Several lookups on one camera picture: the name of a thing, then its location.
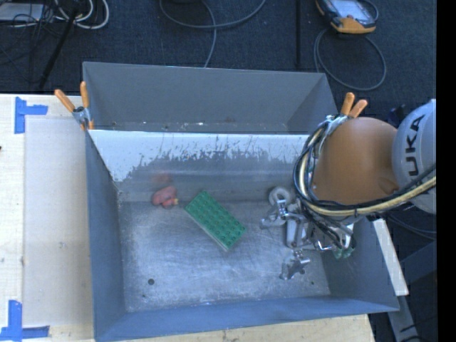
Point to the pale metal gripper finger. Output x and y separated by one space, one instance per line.
280 210
297 262

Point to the dark green flat block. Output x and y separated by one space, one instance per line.
215 219

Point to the grey metal bin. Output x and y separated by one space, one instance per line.
199 262

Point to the pink toy animal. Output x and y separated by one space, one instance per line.
164 196

